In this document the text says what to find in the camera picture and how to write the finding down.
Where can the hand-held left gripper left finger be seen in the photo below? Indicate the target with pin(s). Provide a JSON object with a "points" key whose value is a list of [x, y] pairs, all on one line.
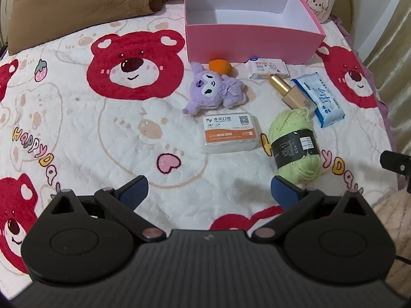
{"points": [[135, 191]]}

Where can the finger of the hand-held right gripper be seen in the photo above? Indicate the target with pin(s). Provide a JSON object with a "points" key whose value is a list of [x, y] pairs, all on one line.
{"points": [[393, 162]]}

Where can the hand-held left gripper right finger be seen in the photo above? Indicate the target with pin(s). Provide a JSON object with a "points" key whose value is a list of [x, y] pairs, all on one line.
{"points": [[284, 192]]}

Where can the green yarn skein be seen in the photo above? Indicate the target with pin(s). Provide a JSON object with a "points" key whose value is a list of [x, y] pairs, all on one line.
{"points": [[289, 125]]}

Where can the clear box with orange label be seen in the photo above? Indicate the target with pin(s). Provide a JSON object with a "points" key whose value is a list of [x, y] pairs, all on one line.
{"points": [[229, 131]]}

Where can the blue wet wipes pack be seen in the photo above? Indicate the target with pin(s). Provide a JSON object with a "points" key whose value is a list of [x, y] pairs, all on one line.
{"points": [[324, 102]]}

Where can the foundation bottle with gold cap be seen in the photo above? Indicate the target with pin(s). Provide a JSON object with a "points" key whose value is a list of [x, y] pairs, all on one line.
{"points": [[293, 98]]}

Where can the small white tissue pack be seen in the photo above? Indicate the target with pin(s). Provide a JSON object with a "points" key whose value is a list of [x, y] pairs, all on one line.
{"points": [[266, 67]]}

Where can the purple plush toy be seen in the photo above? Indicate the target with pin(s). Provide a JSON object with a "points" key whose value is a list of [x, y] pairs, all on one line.
{"points": [[208, 86]]}

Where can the orange makeup sponge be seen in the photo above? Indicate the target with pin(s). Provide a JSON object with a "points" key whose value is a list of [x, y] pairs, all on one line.
{"points": [[218, 65]]}

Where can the pink cardboard box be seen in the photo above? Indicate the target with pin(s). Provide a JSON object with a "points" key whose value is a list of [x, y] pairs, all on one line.
{"points": [[250, 41]]}

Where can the beige fuzzy cloth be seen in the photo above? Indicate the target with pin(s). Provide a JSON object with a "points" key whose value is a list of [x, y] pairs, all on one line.
{"points": [[395, 224]]}

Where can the red bear print blanket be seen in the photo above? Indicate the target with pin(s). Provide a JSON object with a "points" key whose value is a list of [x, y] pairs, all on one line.
{"points": [[80, 134]]}

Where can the beige curtain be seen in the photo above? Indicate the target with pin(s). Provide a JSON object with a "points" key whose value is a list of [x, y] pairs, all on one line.
{"points": [[391, 38]]}

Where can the brown pillow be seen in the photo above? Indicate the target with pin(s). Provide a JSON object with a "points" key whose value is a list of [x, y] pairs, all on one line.
{"points": [[64, 6]]}

